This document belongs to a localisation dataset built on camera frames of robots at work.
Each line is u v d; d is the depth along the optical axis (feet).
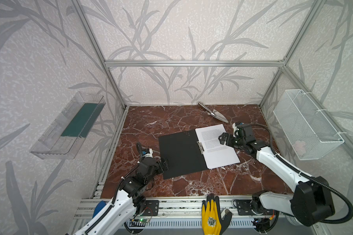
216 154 3.08
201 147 3.15
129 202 1.75
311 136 2.06
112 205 1.63
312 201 1.30
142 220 2.32
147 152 2.37
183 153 3.08
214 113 3.78
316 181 1.35
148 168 1.97
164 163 2.40
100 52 2.87
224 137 2.53
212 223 2.23
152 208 2.40
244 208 2.40
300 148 2.37
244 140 2.11
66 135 2.11
